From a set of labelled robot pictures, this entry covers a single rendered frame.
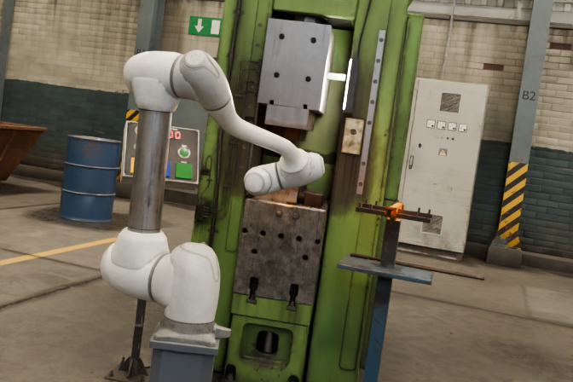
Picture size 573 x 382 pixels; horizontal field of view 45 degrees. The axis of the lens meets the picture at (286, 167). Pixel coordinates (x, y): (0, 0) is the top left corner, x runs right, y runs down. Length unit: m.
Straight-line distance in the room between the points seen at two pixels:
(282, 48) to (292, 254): 0.96
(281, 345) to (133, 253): 1.40
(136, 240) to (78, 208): 5.52
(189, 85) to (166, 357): 0.79
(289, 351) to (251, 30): 1.56
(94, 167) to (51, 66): 3.88
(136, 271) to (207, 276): 0.22
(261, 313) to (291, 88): 1.06
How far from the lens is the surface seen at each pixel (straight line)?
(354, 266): 2.97
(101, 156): 7.57
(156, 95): 2.08
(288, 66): 3.25
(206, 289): 2.06
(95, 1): 10.94
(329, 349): 3.51
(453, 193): 8.38
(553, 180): 9.02
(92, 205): 7.62
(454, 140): 8.38
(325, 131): 3.70
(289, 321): 3.28
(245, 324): 3.36
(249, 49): 3.43
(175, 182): 3.14
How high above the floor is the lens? 1.25
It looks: 3 degrees down
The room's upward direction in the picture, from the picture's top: 8 degrees clockwise
